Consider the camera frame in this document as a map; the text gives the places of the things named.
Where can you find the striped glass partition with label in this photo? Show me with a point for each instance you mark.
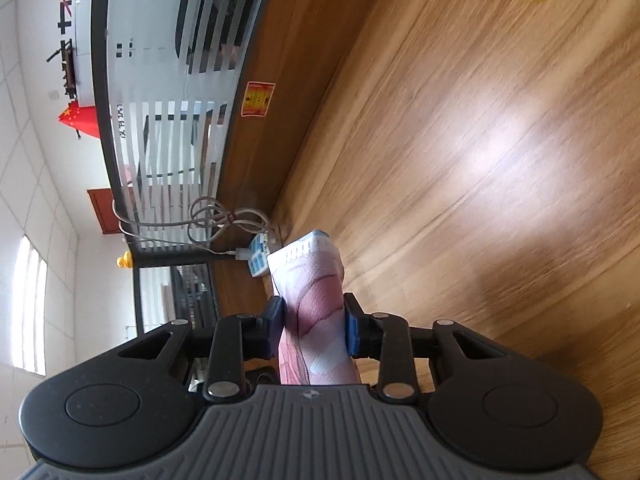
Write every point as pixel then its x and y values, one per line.
pixel 165 125

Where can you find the floral white shopping bag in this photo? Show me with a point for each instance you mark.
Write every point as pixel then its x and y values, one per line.
pixel 312 310

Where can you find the ceiling light panel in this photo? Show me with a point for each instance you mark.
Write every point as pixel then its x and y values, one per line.
pixel 30 305

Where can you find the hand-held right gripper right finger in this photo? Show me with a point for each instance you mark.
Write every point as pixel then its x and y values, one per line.
pixel 351 332

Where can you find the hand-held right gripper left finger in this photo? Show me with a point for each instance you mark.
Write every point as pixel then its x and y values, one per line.
pixel 274 327

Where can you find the white blue power strip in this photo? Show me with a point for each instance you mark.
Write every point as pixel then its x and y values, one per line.
pixel 261 257

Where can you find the red gold label sticker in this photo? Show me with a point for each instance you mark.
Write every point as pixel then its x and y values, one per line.
pixel 258 99

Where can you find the reddish brown door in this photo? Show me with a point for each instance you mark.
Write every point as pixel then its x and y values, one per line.
pixel 105 210

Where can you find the grey charger plug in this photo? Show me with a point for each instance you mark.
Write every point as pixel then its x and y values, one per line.
pixel 242 254

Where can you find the yellow rubber duck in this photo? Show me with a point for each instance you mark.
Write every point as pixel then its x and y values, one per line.
pixel 125 261

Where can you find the red flag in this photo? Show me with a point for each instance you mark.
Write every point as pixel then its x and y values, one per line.
pixel 80 120

